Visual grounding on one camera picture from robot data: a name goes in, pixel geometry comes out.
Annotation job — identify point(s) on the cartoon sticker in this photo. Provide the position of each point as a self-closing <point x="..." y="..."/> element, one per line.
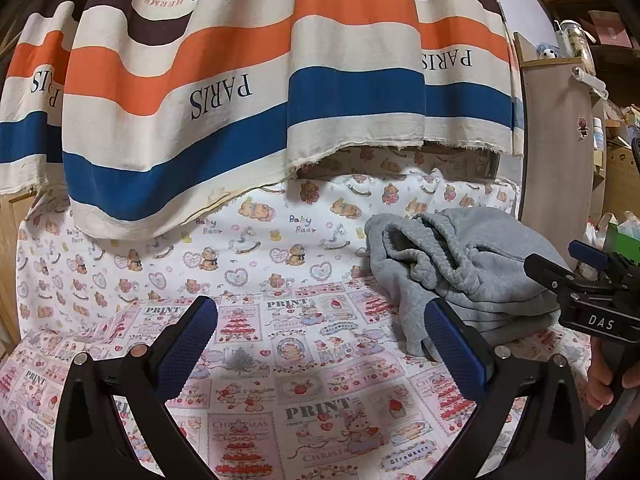
<point x="582" y="126"/>

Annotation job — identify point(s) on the wooden door with glass panes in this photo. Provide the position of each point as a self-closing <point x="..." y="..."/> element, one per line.
<point x="10" y="270"/>

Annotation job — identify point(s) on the grey sweat pants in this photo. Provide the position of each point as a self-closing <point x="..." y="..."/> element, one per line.
<point x="490" y="260"/>

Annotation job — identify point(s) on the white lint roller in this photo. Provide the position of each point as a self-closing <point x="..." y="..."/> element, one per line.
<point x="589" y="81"/>

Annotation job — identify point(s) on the pink patchwork print blanket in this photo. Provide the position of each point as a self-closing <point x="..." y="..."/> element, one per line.
<point x="310" y="360"/>

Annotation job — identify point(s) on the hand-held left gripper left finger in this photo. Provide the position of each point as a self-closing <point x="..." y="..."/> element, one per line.
<point x="187" y="350"/>

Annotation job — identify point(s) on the green checkered box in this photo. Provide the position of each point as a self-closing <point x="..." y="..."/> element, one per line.
<point x="627" y="242"/>

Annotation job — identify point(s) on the striped curtain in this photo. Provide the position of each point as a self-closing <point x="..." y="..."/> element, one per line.
<point x="175" y="60"/>

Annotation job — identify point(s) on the wooden cabinet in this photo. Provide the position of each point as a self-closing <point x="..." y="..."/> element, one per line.
<point x="550" y="160"/>

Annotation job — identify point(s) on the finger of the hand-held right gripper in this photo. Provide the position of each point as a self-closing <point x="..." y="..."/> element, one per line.
<point x="587" y="252"/>
<point x="547" y="270"/>

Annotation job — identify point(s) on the white bear print sheet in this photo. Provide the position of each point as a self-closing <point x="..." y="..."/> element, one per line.
<point x="150" y="260"/>

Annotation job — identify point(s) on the person's right hand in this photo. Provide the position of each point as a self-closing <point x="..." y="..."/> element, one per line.
<point x="602" y="380"/>

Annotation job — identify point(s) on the clear bottle with white lid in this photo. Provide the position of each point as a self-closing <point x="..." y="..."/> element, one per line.
<point x="572" y="39"/>

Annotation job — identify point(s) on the pink cardboard box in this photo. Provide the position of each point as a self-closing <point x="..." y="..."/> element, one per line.
<point x="610" y="29"/>

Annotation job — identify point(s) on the white plastic bag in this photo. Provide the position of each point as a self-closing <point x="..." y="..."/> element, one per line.
<point x="599" y="232"/>

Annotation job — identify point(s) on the small toy ball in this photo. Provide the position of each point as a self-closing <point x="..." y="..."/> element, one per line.
<point x="548" y="51"/>

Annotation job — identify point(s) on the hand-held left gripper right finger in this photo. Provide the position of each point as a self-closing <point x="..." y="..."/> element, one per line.
<point x="452" y="355"/>

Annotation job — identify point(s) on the small white bottle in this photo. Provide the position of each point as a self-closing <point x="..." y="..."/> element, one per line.
<point x="598" y="134"/>

